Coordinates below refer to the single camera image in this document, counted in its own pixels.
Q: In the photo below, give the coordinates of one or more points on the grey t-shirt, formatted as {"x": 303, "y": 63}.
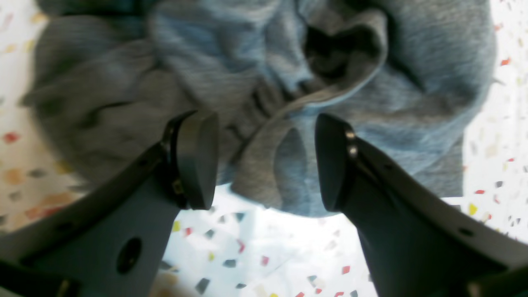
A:
{"x": 409, "y": 75}

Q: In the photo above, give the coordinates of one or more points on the terrazzo patterned tablecloth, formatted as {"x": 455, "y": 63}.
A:
{"x": 241, "y": 249}

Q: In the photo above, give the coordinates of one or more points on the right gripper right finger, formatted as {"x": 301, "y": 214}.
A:
{"x": 415, "y": 245}

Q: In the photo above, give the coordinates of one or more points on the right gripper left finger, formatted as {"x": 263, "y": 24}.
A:
{"x": 111, "y": 242}

